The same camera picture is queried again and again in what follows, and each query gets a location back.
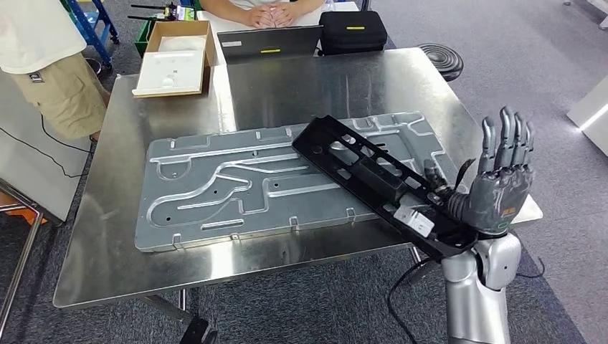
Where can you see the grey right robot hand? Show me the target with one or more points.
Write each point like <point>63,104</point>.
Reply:
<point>499,194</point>

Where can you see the black plastic frame part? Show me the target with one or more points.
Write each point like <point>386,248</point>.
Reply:
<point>328,142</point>

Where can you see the stainless steel workbench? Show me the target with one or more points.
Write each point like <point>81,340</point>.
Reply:
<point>294,85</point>

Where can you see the white cabinet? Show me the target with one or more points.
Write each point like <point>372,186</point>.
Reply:
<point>594,118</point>

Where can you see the black ribbed round stool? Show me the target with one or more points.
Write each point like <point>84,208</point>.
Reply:
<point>442,59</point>

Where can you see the black case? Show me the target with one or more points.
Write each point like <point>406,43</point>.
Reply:
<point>354,35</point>

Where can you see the stamped grey metal sheet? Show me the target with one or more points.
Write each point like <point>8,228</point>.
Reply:
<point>237,199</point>

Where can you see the seated person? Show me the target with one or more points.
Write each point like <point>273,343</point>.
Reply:
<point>271,16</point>

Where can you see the cardboard box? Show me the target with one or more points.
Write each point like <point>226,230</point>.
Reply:
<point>171,71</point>

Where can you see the radio device with antennas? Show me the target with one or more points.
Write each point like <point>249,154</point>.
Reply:
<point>185,13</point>

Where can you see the green plastic crate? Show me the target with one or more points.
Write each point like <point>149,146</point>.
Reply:
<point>142,40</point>

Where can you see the white desk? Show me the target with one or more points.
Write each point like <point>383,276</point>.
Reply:
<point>28,180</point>

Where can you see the orange floor object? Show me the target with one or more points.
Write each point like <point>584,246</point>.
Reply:
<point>14,212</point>

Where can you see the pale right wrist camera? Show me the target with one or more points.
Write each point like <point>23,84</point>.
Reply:
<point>413,221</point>

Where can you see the blue metal cart frame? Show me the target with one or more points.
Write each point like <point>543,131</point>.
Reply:
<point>92,28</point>

